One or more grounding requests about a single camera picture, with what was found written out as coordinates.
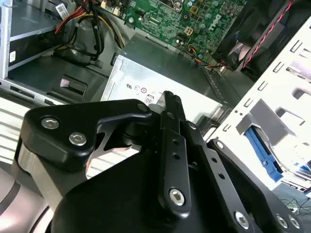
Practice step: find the hard disk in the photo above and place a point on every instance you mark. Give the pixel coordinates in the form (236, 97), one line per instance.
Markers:
(264, 157)

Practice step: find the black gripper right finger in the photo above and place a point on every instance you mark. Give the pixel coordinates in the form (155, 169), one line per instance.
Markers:
(217, 167)

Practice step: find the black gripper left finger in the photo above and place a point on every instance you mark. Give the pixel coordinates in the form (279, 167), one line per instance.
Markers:
(73, 116)

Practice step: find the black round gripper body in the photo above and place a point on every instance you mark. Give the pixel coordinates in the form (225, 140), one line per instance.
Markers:
(116, 199)

